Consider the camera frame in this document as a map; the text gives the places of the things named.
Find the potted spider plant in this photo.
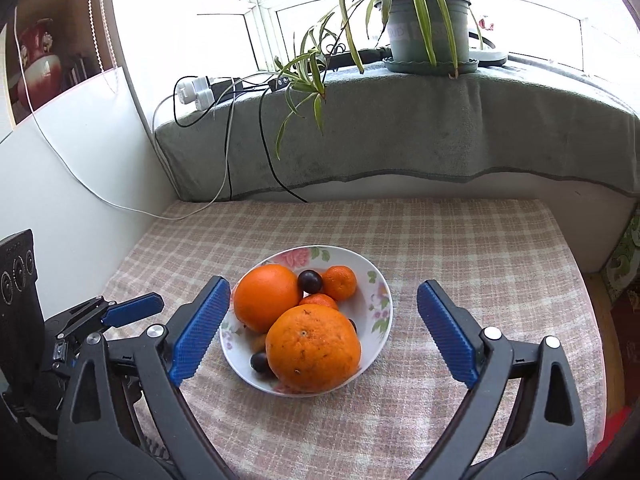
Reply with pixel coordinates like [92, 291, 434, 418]
[274, 0, 493, 161]

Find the grey blanket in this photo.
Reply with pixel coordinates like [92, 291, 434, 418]
[152, 52, 640, 203]

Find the floral white bowl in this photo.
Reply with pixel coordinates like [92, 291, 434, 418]
[219, 245, 394, 398]

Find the small tangerine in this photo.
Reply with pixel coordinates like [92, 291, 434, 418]
[299, 293, 340, 311]
[320, 264, 358, 302]

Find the pink plaid tablecloth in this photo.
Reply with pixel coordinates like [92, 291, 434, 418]
[100, 197, 608, 480]

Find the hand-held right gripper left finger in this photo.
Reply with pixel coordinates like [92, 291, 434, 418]
[56, 275, 238, 480]

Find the red vase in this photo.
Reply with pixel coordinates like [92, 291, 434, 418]
[17, 17, 63, 111]

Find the black power adapter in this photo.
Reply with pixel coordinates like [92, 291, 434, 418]
[212, 77, 246, 96]

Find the large smooth orange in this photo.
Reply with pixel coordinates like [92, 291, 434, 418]
[233, 263, 303, 334]

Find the white power strip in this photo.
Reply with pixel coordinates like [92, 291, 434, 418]
[175, 76, 213, 106]

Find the green floral package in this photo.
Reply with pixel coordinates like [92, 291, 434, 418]
[600, 220, 640, 306]

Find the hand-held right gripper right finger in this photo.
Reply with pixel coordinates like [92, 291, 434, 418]
[410, 280, 588, 480]

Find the beaded blind cord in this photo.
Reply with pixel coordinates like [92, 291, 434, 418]
[85, 0, 123, 93]

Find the dark plant saucer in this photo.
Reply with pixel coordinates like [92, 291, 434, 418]
[382, 56, 480, 77]

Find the black cable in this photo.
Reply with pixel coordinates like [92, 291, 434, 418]
[172, 75, 273, 202]
[257, 87, 310, 204]

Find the large speckled orange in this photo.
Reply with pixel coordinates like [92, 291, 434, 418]
[265, 304, 362, 394]

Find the long thin white cable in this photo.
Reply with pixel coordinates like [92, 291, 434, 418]
[12, 7, 236, 222]

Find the white power cord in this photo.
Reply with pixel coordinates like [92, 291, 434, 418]
[152, 94, 183, 201]

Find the white cabinet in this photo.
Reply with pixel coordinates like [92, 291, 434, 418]
[0, 0, 178, 311]

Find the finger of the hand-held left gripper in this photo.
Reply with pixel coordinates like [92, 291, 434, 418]
[42, 292, 166, 341]

